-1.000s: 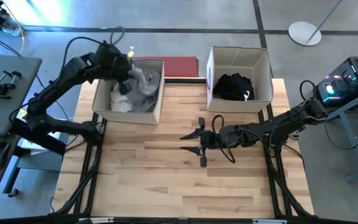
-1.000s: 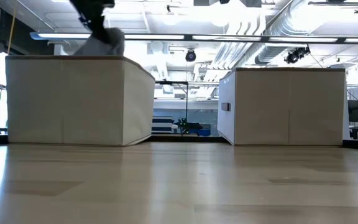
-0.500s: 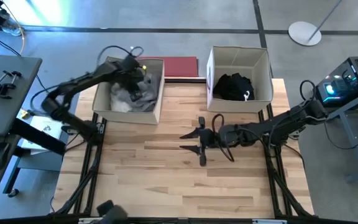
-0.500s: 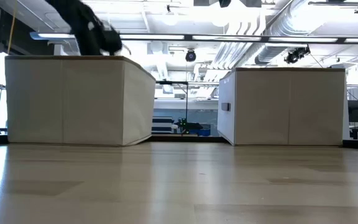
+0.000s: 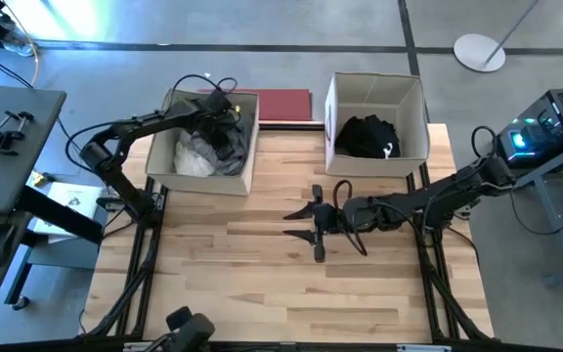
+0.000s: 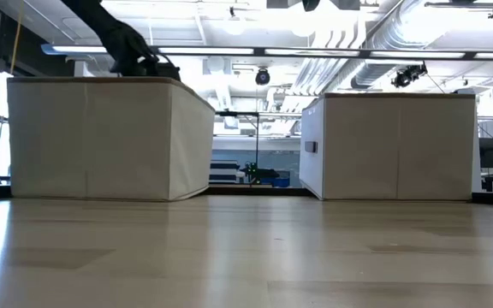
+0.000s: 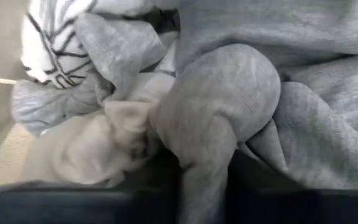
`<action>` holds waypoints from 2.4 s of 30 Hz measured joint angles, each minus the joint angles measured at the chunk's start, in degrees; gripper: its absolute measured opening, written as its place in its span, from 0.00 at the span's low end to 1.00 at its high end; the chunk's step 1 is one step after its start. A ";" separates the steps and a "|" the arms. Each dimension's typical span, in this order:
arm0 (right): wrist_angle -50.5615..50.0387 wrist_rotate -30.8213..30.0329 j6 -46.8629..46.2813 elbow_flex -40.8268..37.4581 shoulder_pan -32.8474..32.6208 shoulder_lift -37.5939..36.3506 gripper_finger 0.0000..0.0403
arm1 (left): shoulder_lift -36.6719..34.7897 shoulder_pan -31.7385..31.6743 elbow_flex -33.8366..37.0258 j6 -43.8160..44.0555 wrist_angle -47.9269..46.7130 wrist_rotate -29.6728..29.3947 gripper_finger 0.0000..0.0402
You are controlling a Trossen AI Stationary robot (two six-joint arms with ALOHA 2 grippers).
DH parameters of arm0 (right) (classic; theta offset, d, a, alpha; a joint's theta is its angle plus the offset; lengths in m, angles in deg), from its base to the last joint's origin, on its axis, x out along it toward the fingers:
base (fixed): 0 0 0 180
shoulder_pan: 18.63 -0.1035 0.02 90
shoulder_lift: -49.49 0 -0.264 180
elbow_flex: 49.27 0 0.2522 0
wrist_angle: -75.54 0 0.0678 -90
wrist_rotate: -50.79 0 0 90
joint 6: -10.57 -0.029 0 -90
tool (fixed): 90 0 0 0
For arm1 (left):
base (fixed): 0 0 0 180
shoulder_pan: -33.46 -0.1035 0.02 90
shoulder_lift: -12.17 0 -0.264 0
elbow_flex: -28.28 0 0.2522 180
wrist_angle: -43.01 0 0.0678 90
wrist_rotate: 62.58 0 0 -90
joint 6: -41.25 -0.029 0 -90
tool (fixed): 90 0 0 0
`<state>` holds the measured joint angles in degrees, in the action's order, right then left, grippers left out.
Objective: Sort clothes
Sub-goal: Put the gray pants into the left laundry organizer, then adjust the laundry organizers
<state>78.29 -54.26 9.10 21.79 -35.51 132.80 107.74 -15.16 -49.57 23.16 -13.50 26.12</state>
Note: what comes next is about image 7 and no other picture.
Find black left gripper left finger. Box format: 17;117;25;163
0;149;183;224

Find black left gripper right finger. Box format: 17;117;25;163
224;151;358;224

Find plain white garment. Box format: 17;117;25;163
20;30;180;189

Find grey garment with white label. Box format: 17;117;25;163
149;0;358;224

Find white garment with black lines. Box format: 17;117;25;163
20;0;180;91

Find pale grey garment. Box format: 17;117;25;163
10;12;180;136

